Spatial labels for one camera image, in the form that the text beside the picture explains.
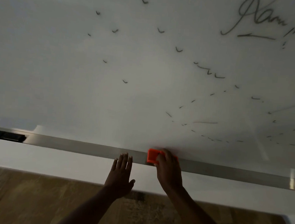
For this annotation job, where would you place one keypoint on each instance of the person's left thumb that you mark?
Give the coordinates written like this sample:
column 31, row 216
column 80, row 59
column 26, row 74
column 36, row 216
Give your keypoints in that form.
column 131, row 184

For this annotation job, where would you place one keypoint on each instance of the silver metal whiteboard tray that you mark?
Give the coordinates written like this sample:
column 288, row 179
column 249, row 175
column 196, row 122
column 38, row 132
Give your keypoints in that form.
column 83, row 146

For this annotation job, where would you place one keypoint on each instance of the person's right forearm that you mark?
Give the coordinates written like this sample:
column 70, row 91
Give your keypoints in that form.
column 196, row 216

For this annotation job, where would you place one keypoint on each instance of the white whiteboard with marker marks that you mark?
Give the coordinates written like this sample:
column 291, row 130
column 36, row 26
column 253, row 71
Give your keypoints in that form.
column 141, row 64

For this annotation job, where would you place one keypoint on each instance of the person's left little finger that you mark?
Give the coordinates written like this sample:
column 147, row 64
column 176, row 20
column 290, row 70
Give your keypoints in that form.
column 114, row 164

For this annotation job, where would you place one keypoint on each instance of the person's left hand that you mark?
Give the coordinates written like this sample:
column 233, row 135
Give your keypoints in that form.
column 117, row 181

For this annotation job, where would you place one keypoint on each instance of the person's right fingers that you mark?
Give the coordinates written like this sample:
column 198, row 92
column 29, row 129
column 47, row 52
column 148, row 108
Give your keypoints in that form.
column 164, row 156

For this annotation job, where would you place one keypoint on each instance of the person's left forearm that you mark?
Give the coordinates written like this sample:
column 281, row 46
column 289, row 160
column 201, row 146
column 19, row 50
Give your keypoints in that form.
column 86, row 210

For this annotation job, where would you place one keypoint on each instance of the black eraser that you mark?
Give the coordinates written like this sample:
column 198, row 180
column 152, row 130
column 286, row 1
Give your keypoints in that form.
column 5, row 135

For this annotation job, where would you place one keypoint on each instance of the person's left middle finger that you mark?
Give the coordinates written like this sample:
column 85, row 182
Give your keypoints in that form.
column 124, row 161

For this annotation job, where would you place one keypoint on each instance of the orange whiteboard eraser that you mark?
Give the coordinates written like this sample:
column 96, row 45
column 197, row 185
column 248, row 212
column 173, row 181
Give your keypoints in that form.
column 151, row 155

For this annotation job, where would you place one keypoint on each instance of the white ledge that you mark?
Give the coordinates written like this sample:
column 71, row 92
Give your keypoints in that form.
column 44, row 158

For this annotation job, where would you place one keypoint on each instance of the person's right hand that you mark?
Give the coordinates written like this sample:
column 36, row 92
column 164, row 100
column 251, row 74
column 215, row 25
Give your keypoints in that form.
column 169, row 173

